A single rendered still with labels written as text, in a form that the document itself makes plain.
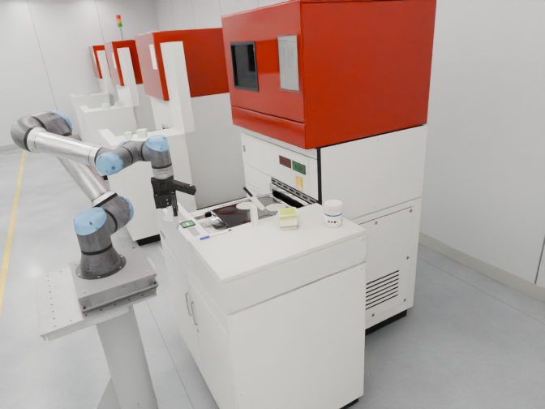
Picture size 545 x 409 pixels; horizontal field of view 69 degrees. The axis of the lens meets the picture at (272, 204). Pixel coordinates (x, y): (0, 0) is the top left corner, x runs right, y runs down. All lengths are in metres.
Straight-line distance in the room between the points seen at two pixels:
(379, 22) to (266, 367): 1.50
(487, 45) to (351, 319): 1.95
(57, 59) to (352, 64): 8.16
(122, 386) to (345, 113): 1.55
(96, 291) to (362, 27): 1.49
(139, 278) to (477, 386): 1.73
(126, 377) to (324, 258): 1.02
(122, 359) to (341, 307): 0.95
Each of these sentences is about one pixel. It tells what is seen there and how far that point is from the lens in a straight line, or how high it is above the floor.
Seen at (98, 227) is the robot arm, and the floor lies 1.08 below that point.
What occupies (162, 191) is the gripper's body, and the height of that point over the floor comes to 1.17.
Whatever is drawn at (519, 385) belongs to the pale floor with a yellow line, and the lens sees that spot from 2.50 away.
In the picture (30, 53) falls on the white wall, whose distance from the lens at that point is 9.53.
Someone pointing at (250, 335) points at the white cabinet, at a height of 0.70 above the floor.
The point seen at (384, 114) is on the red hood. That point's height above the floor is 1.31.
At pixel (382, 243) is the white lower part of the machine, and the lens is 2.24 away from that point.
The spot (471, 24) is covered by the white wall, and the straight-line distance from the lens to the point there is 3.04.
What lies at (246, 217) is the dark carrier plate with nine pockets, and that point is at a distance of 1.90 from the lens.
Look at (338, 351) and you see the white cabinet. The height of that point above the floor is 0.42.
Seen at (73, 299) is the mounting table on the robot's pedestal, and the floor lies 0.82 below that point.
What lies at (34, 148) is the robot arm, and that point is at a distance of 1.65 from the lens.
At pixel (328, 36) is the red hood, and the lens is 1.75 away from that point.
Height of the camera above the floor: 1.67
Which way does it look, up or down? 22 degrees down
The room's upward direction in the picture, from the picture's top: 4 degrees counter-clockwise
